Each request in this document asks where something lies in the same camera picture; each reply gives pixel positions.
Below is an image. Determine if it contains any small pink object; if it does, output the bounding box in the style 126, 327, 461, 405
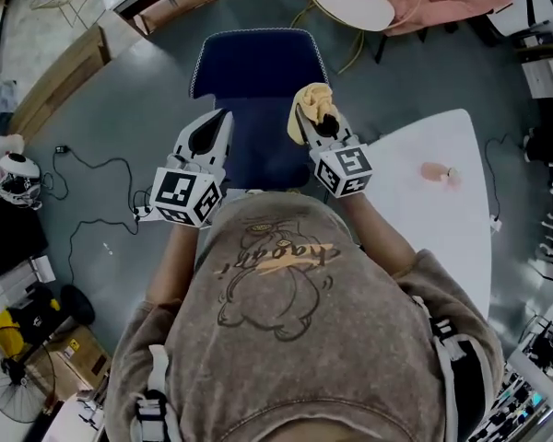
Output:
418, 161, 464, 192

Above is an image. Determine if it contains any white power strip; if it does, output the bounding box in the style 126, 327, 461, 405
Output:
132, 202, 160, 224

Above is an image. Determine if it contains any person's brown printed t-shirt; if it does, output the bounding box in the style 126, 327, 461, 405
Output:
106, 190, 506, 442

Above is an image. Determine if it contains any person's left forearm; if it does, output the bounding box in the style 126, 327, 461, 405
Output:
146, 221, 199, 306

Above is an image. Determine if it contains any dark blue chair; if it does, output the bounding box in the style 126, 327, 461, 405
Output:
187, 28, 331, 192

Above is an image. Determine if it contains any black hard case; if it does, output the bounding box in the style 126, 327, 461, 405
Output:
0, 194, 50, 285

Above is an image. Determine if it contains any yellow wiping cloth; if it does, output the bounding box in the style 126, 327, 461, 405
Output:
286, 83, 340, 146

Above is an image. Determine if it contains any black power adapter with cable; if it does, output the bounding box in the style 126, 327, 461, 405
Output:
53, 144, 142, 211

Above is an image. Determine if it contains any cluttered equipment bench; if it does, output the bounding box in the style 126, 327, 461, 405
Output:
469, 292, 553, 442

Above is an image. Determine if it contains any black yellow equipment case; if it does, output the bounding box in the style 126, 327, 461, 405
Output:
0, 285, 62, 354

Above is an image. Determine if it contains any person's right forearm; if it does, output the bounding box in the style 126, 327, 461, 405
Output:
340, 191, 418, 278

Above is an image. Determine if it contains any black white shoulder strap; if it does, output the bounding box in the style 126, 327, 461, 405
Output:
412, 295, 489, 442
131, 343, 172, 442

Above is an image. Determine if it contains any large white table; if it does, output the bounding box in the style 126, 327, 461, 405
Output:
357, 107, 493, 321

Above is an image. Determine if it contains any long black cable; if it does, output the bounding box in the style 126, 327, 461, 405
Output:
67, 218, 140, 289

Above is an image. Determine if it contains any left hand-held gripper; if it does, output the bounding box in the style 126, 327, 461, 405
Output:
148, 109, 236, 229

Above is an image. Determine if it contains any white black helmet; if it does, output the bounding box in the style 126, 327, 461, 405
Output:
0, 152, 43, 211

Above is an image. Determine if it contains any cardboard box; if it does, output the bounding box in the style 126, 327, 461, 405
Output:
25, 324, 112, 398

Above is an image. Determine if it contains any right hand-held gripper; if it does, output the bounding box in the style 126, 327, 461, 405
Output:
295, 105, 374, 200

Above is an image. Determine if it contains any white workbench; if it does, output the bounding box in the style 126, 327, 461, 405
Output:
41, 393, 107, 442

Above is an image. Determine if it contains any low wooden platform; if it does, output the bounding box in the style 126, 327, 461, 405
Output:
8, 23, 112, 140

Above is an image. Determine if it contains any white plastic bag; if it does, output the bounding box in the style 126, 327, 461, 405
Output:
0, 134, 27, 186

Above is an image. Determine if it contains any white shelf unit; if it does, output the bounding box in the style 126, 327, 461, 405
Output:
511, 28, 553, 101

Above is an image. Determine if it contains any white carton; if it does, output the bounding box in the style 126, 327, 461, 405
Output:
0, 254, 56, 311

